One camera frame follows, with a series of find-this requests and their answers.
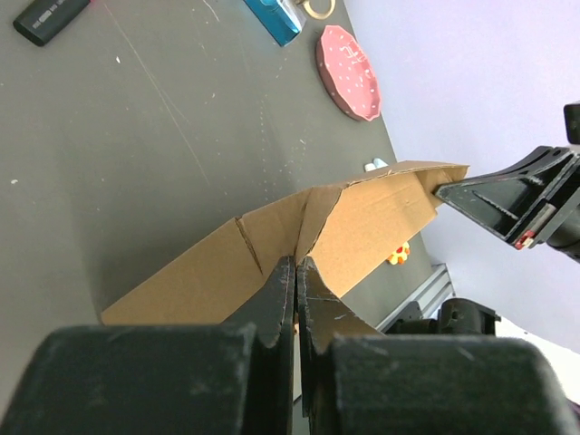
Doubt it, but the pink dotted plate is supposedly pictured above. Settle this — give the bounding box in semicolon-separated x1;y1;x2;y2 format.
315;25;382;121

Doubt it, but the brown cardboard box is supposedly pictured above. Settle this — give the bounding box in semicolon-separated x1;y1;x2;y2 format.
101;161;468;325

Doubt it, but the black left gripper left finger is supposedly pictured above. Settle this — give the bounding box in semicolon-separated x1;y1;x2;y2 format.
1;256;295;434

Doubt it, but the orange plush flower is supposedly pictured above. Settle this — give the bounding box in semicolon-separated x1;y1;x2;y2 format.
387;242;411;266

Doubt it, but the black pink highlighter pen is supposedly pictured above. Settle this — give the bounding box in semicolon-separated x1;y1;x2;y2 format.
13;0;92;47

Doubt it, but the beige ceramic mug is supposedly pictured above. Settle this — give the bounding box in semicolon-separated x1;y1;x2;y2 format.
295;0;336;21

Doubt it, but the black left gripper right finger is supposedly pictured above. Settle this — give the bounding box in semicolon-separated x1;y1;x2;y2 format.
295;258;579;434

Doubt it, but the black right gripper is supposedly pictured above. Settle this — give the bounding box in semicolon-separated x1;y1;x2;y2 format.
435;101;579;263

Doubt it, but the blue toothbrush package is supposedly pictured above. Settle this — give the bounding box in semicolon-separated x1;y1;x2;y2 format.
245;0;306;47

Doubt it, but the light blue marker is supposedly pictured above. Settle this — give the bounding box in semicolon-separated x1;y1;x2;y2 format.
363;158;389;172

